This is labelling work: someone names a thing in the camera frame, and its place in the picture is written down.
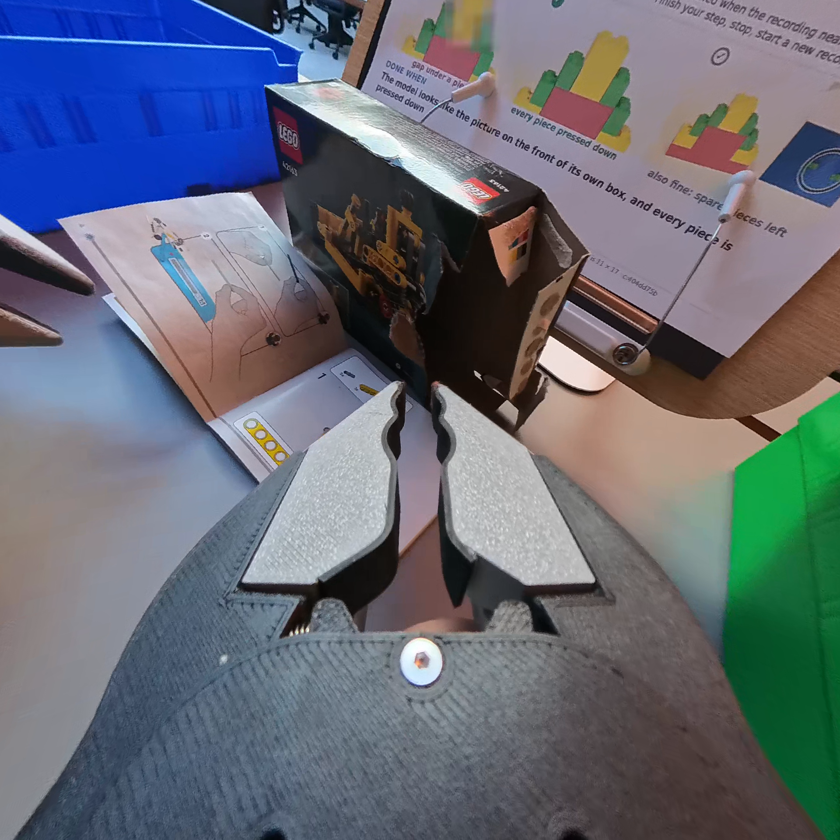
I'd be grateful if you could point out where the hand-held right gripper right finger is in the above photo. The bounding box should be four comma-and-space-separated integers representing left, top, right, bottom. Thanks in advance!
430, 382, 598, 631

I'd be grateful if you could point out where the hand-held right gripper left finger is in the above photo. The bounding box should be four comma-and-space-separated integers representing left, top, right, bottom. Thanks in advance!
239, 381, 406, 614

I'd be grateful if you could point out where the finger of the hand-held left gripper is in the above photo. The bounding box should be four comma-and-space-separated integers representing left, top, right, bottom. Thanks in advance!
0, 302, 64, 349
0, 213, 97, 297

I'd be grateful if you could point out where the blue plastic bin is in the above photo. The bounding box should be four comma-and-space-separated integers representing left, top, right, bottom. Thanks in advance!
0, 0, 301, 65
0, 34, 304, 235

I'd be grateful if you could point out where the black toy set box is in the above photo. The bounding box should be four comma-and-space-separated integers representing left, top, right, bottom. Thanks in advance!
264, 79, 590, 431

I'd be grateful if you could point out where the silver stand base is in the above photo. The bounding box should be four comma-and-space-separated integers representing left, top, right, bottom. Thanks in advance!
537, 338, 616, 393

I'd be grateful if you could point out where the paper instruction booklet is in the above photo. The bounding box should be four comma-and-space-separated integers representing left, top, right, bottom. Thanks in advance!
58, 190, 442, 559

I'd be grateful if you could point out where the green plastic bin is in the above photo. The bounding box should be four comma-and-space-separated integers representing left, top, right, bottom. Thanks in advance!
722, 392, 840, 840

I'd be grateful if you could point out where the wooden display board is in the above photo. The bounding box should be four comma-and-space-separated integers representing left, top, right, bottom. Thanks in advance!
341, 0, 840, 421

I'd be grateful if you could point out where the dark cabinet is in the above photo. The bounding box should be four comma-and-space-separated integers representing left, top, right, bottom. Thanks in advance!
217, 0, 290, 35

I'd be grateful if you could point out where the white instruction poster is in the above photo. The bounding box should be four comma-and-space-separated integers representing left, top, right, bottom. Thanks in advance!
360, 0, 840, 358

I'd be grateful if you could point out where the metal ledge rail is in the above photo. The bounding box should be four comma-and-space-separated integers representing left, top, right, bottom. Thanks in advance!
558, 276, 660, 358

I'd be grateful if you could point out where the white-tipped wire page clip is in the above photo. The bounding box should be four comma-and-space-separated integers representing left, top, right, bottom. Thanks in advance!
419, 70, 497, 126
612, 168, 757, 376

